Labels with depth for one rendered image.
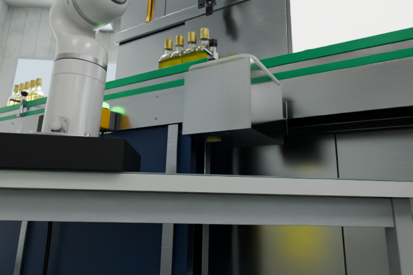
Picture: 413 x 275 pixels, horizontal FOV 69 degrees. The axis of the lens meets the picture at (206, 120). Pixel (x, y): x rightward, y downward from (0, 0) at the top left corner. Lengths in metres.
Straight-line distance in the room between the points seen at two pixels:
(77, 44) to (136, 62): 0.88
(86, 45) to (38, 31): 4.32
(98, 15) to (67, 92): 0.21
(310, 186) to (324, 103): 0.30
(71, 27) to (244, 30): 0.68
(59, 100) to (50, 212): 0.23
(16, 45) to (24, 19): 0.42
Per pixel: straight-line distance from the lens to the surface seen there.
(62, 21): 0.87
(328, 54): 0.94
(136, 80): 1.14
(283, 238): 1.09
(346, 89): 0.88
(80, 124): 0.70
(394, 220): 0.79
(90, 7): 0.79
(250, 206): 0.66
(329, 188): 0.67
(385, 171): 1.04
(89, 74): 0.73
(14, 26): 5.25
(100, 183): 0.62
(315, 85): 0.89
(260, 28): 1.25
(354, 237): 1.05
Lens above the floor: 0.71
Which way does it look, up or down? 14 degrees up
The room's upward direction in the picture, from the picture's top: 1 degrees clockwise
